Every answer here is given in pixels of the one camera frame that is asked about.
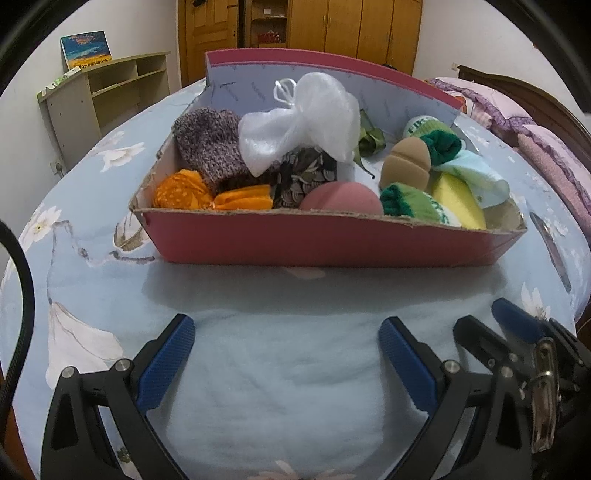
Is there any tan makeup sponge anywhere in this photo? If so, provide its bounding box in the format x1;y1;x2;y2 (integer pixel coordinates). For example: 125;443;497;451
379;136;432;190

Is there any black cable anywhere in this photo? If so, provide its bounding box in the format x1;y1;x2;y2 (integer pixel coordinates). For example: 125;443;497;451
0;220;37;416

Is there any pink makeup sponge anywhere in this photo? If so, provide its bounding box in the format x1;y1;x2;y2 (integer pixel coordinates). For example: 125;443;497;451
299;181;385;215

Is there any wooden door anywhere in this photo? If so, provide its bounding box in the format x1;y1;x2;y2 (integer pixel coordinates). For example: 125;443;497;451
178;0;245;86

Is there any green satin ribbon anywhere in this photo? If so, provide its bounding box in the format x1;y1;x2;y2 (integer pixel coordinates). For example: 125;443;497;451
353;108;386;178

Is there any blue face mask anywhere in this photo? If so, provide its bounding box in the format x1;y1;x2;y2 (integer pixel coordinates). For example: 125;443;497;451
438;150;511;208

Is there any dark patterned pouch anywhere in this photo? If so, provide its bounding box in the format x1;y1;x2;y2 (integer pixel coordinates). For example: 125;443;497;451
272;145;339;209

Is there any yellow sponge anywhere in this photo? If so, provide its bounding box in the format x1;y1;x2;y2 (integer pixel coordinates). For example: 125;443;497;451
431;173;488;230

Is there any wooden wardrobe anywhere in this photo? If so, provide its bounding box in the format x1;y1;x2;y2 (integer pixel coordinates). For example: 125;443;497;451
242;0;423;77

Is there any pink cardboard box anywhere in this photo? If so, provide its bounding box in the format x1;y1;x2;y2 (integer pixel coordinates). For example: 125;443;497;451
128;48;528;268

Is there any green white packet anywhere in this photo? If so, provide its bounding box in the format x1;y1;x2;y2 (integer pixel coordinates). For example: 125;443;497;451
41;67;81;95

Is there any green white sock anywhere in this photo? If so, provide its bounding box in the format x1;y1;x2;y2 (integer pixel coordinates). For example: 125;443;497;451
403;116;465;167
379;182;462;227

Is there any orange mesh cloth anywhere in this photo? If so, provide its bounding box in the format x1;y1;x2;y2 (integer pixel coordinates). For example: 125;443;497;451
154;168;274;212

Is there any purple knit sock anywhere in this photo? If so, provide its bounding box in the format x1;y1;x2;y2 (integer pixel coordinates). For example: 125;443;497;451
173;107;252;195

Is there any pink textured pillow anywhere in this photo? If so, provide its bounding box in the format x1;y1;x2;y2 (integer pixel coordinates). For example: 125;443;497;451
517;134;591;236

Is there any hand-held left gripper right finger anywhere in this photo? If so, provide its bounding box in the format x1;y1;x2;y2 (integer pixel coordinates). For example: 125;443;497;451
379;316;534;480

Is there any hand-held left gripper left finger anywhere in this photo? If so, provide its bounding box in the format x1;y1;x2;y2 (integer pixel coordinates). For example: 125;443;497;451
41;314;197;480

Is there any dark wooden headboard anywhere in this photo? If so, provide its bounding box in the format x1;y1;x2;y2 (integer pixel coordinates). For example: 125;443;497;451
457;65;591;139

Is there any beige shelf unit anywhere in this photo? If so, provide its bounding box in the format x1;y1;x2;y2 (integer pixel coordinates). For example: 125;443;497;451
37;52;171;174

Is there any smartphone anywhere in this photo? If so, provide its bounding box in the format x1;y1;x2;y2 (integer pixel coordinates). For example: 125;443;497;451
529;211;573;294

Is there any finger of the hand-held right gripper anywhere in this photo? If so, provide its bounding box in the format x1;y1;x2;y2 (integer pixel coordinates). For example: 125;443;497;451
454;315;536;384
492;298;578;352

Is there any purple ruffled pillow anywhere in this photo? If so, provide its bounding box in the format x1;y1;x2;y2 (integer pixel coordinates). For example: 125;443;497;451
526;124;591;158
425;76;536;134

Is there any blue yellow painting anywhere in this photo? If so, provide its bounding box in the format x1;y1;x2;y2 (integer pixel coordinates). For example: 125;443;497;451
60;30;114;70

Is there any white mesh pouch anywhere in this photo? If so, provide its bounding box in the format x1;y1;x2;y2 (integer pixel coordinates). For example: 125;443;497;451
238;71;362;177

